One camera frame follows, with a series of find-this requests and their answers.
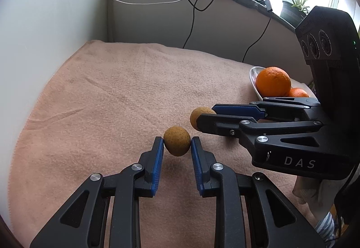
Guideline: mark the black power adapter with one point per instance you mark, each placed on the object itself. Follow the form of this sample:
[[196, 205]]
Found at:
[[269, 5]]

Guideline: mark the blue striped cloth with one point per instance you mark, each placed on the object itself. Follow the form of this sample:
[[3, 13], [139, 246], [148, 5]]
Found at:
[[326, 227]]

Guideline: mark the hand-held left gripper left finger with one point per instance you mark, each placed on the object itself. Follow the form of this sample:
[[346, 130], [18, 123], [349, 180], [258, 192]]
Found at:
[[157, 169]]

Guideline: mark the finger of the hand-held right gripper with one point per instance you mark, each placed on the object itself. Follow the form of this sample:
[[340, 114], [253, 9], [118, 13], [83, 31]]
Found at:
[[233, 109], [219, 124]]

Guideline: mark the potted plant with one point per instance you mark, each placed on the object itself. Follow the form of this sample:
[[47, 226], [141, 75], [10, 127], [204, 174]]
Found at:
[[292, 13]]

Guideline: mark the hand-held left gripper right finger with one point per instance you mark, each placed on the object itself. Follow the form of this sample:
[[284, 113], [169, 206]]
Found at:
[[198, 169]]

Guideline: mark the pink fleece blanket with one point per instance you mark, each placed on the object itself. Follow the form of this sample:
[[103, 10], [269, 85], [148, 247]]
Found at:
[[112, 96]]

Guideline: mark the large orange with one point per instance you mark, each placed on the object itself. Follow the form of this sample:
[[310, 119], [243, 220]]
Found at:
[[272, 82]]

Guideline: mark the brown speckled fruit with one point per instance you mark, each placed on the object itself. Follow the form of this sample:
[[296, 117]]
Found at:
[[176, 141], [198, 115]]

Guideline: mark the white floral bowl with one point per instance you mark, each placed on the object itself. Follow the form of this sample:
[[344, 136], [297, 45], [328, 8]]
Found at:
[[254, 79]]

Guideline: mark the small mandarin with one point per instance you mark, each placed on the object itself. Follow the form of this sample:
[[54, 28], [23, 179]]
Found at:
[[298, 92]]

